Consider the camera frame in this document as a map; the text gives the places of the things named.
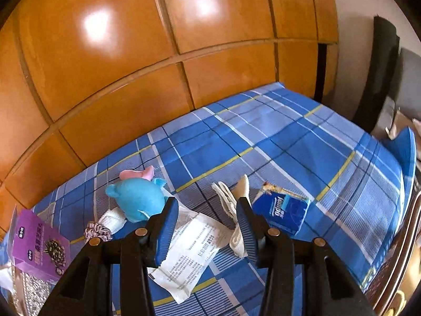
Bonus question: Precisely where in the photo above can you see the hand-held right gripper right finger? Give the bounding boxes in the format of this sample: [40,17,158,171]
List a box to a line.
[236,197,375,316]

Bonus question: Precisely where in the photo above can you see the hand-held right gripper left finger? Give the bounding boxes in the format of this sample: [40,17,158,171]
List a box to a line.
[39,197,180,316]

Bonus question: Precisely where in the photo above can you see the white printed packet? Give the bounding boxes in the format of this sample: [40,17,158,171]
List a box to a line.
[146,189,235,304]

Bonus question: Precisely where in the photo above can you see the beige socks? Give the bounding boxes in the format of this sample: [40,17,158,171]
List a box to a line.
[211,174,252,258]

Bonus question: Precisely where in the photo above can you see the blue tissue pack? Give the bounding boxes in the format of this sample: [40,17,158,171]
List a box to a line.
[252,182,310,236]

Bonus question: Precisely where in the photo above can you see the purple carton box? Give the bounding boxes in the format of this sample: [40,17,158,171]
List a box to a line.
[7,204,71,282]

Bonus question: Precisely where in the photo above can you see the blue plush toy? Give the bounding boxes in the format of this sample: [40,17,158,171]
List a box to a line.
[105,166,167,223]

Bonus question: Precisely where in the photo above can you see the brown satin scrunchie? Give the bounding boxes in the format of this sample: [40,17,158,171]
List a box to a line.
[84,222,114,241]

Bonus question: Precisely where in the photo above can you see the blue plaid tablecloth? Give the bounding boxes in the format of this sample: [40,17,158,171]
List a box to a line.
[0,82,417,316]

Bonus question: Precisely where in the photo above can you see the silver ornate tissue box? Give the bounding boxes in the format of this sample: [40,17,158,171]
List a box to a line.
[10,265,56,316]

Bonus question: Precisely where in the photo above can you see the white tissue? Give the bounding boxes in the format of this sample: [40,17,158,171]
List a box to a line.
[0,268,14,295]

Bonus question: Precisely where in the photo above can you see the wooden wardrobe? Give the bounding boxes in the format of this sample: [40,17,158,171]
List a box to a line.
[0,0,339,238]

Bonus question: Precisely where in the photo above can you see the dark upright panel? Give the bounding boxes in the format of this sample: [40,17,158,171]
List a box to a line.
[353,16,400,135]

